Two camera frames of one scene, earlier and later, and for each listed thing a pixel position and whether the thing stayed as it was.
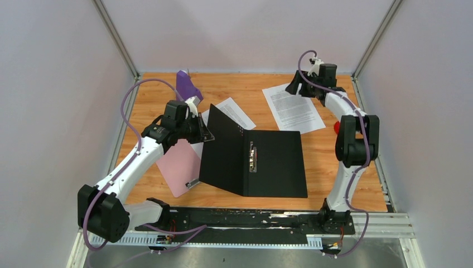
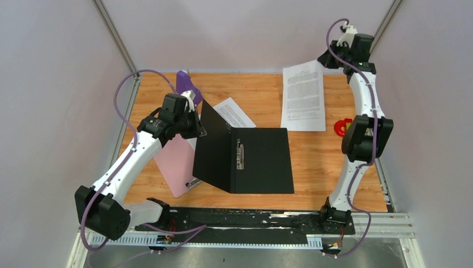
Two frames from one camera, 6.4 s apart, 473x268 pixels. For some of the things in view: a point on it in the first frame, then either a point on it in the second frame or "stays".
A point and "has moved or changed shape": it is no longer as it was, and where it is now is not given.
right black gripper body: [308, 88] -> [342, 53]
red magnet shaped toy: [337, 127] stays
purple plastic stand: [186, 86] stays
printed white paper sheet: [294, 113] has moved or changed shape
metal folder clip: [252, 158] -> [240, 155]
